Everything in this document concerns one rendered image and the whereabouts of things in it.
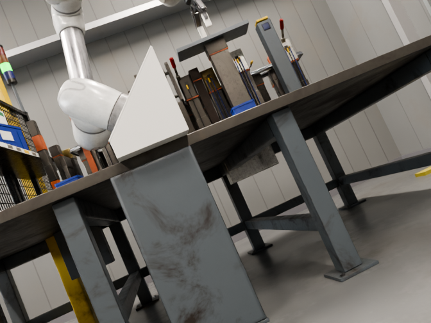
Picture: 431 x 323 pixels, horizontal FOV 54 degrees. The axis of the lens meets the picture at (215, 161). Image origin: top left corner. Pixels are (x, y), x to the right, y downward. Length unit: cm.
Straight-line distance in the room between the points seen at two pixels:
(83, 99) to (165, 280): 71
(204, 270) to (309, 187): 49
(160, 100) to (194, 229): 45
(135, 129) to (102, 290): 55
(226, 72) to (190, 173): 73
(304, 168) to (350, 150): 303
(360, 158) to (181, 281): 344
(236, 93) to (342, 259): 90
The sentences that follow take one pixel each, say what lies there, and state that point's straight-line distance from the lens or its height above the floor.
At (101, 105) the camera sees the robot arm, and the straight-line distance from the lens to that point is 161.
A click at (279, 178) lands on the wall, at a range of 432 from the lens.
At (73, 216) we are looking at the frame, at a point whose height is 59.
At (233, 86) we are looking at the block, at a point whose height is 90.
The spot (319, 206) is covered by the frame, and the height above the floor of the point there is 27.
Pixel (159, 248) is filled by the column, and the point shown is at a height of 38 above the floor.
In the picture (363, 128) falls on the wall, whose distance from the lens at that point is 475.
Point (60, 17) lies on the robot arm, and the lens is 215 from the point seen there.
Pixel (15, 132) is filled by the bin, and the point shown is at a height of 112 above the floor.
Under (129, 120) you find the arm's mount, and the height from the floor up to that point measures 80.
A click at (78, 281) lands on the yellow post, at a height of 33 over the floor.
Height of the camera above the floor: 45
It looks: 5 degrees up
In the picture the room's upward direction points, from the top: 24 degrees counter-clockwise
